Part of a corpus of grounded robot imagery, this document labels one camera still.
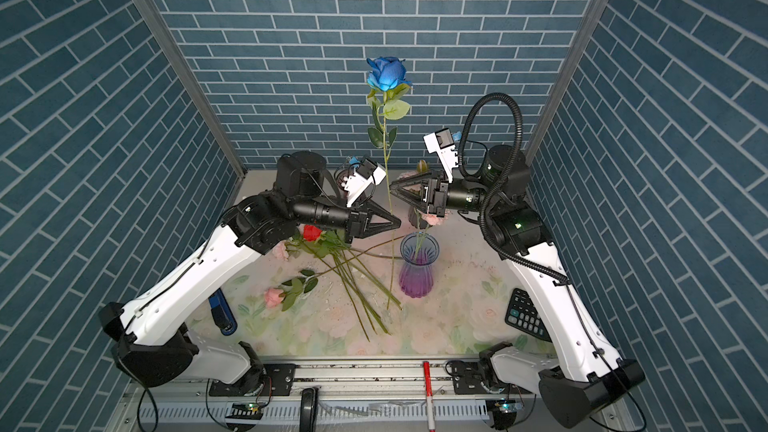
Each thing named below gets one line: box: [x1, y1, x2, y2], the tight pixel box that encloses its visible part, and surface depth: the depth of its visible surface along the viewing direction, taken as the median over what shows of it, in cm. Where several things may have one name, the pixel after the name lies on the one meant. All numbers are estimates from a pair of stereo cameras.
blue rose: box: [367, 58, 412, 312], surface depth 44 cm
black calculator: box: [505, 288, 553, 343], surface depth 85 cm
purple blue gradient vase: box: [399, 231, 440, 299], surface depth 79 cm
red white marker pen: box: [423, 361, 436, 432], surface depth 73 cm
